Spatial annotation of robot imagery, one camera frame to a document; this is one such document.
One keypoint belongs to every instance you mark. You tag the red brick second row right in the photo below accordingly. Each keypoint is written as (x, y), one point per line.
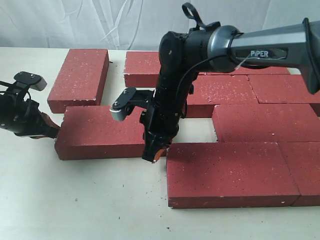
(283, 89)

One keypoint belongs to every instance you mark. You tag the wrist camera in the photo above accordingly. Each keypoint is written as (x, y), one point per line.
(26, 80)
(130, 98)

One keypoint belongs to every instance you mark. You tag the red brick third row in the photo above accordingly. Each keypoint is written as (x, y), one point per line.
(266, 123)

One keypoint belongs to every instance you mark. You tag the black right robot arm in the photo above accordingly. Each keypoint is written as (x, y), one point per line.
(216, 48)

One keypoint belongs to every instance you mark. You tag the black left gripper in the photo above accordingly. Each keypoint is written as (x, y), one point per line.
(23, 118)

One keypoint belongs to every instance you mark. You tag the red brick under stack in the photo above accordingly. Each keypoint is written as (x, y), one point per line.
(80, 81)

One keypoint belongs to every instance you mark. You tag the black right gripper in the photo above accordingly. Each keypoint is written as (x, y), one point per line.
(164, 110)

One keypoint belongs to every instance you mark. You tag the grey backdrop cloth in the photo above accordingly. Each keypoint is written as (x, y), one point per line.
(134, 24)

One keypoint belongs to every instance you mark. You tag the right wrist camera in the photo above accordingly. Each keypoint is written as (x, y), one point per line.
(130, 98)

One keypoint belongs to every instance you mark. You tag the red brick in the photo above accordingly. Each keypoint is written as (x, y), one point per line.
(89, 132)
(141, 69)
(303, 161)
(247, 71)
(212, 90)
(80, 81)
(228, 175)

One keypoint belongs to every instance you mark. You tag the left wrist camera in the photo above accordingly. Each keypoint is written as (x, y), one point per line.
(26, 80)

